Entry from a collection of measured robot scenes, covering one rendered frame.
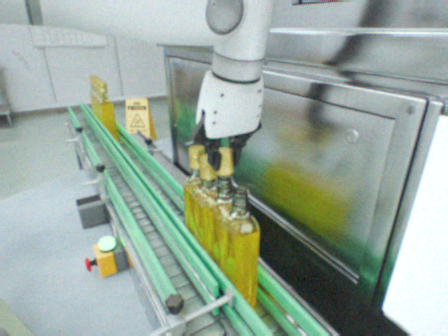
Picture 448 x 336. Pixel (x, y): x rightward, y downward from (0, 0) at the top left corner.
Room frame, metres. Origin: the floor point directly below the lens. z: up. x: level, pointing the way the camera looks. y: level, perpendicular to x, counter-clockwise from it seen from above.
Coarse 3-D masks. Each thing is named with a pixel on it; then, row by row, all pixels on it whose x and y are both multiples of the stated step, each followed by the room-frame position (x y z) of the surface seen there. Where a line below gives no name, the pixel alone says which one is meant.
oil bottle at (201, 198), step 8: (200, 192) 0.54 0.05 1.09; (208, 192) 0.54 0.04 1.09; (216, 192) 0.54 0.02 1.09; (200, 200) 0.53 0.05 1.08; (208, 200) 0.53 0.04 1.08; (200, 208) 0.53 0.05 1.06; (200, 216) 0.53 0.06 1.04; (200, 224) 0.53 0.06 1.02; (200, 232) 0.53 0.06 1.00; (200, 240) 0.53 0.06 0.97
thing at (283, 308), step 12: (120, 132) 1.43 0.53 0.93; (132, 144) 1.23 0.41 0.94; (144, 156) 1.08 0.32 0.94; (156, 168) 0.97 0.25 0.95; (156, 180) 0.98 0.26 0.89; (168, 180) 0.87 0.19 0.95; (168, 192) 0.88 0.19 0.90; (180, 192) 0.79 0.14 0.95; (180, 204) 0.79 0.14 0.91; (264, 276) 0.44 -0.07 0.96; (264, 288) 0.44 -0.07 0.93; (276, 288) 0.41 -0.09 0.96; (264, 300) 0.44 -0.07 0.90; (276, 300) 0.41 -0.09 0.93; (288, 300) 0.38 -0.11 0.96; (276, 312) 0.40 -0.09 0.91; (288, 312) 0.38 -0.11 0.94; (300, 312) 0.36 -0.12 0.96; (288, 324) 0.38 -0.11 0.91; (300, 324) 0.35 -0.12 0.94; (312, 324) 0.33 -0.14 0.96
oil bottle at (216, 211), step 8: (216, 200) 0.50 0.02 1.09; (208, 208) 0.51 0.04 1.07; (216, 208) 0.49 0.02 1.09; (224, 208) 0.48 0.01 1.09; (208, 216) 0.51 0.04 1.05; (216, 216) 0.48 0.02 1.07; (208, 224) 0.51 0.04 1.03; (216, 224) 0.48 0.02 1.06; (208, 232) 0.51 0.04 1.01; (216, 232) 0.48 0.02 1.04; (208, 240) 0.51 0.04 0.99; (216, 240) 0.48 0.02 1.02; (208, 248) 0.51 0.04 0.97; (216, 248) 0.48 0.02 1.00; (216, 256) 0.48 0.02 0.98; (216, 264) 0.48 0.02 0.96
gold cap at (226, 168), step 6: (222, 150) 0.51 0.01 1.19; (228, 150) 0.51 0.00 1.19; (222, 156) 0.49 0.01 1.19; (228, 156) 0.49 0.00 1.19; (222, 162) 0.49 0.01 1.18; (228, 162) 0.49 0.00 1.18; (222, 168) 0.49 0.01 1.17; (228, 168) 0.49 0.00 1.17; (216, 174) 0.50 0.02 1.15; (222, 174) 0.49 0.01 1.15; (228, 174) 0.49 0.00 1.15
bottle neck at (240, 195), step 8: (232, 192) 0.45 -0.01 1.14; (240, 192) 0.47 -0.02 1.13; (248, 192) 0.45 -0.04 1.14; (232, 200) 0.45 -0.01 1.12; (240, 200) 0.44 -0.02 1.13; (248, 200) 0.45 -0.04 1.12; (232, 208) 0.45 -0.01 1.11; (240, 208) 0.44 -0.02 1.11; (248, 208) 0.45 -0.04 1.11; (240, 216) 0.44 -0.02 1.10
